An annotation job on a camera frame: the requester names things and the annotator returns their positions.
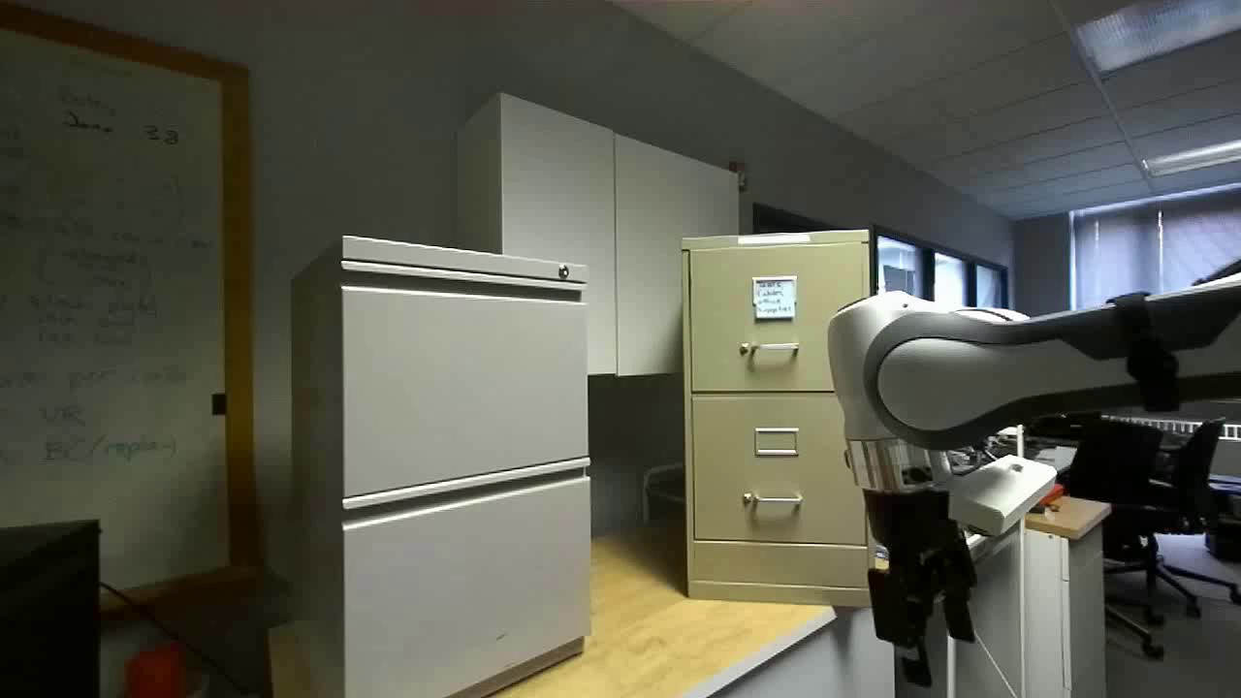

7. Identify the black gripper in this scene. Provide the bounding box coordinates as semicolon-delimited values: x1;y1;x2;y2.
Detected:
866;494;978;687

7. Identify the beige bottom cabinet drawer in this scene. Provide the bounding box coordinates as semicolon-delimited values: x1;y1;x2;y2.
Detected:
690;396;866;546

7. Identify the beige cabinet drawer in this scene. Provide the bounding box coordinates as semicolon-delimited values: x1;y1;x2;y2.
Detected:
682;233;871;394
690;396;866;546

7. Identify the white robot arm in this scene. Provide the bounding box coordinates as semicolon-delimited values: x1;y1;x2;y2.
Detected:
827;273;1241;687

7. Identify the white base cabinet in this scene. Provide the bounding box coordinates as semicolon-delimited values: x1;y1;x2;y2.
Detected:
895;498;1110;698

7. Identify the beige two-drawer file cabinet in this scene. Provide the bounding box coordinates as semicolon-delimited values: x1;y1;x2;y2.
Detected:
682;228;871;611

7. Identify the beige top cabinet drawer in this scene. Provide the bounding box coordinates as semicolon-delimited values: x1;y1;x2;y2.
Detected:
682;233;871;394

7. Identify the black office chair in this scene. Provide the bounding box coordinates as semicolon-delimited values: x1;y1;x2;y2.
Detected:
1062;419;1241;661

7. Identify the red object on floor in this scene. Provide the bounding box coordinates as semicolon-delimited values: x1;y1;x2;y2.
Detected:
125;644;188;698

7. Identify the wood-framed whiteboard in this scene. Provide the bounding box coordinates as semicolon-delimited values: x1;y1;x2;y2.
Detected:
0;0;258;602

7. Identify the black box at left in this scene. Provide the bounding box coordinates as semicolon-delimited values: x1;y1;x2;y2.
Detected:
0;519;102;698

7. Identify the grey two-drawer pedestal cabinet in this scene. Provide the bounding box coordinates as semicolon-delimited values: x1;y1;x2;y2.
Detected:
292;233;590;698

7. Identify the white wall cupboard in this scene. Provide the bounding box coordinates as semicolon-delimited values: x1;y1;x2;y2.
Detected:
456;94;739;377

